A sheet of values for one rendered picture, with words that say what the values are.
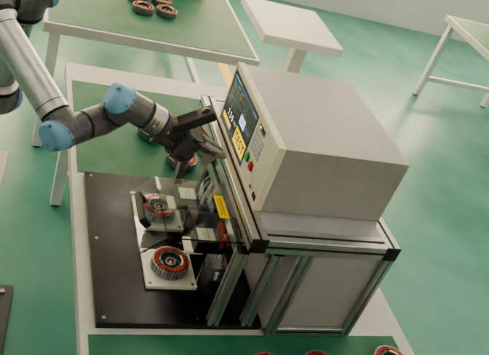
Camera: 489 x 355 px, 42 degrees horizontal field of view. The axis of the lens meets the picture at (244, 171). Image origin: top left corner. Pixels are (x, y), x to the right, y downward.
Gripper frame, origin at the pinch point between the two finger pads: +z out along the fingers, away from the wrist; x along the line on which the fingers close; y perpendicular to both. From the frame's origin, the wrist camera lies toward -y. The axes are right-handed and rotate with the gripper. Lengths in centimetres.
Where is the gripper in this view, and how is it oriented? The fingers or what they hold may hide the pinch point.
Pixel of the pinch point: (223, 153)
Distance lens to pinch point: 169.3
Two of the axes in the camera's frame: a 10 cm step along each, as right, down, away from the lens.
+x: 2.3, 6.2, -7.5
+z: 7.0, 4.3, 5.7
